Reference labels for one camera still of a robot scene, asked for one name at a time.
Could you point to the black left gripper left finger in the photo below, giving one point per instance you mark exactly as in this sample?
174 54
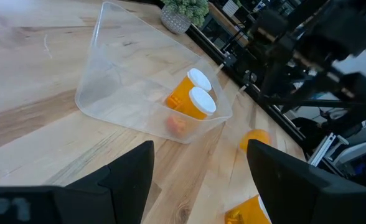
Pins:
124 186

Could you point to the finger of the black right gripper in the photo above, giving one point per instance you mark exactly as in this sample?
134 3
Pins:
301 96
271 81

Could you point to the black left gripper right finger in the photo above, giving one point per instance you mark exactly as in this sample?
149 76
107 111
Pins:
295 193

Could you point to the clear plastic basket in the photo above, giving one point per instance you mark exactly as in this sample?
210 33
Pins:
124 93

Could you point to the orange pill bottle white cap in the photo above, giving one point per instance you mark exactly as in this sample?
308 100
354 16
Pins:
245 213
183 91
254 137
198 107

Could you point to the small potted green plant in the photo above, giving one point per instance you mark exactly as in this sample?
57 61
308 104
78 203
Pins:
176 21

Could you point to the black metal table frame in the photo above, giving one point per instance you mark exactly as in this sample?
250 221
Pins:
326 103

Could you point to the silver aluminium extrusion post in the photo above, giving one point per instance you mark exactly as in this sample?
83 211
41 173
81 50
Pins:
321 149

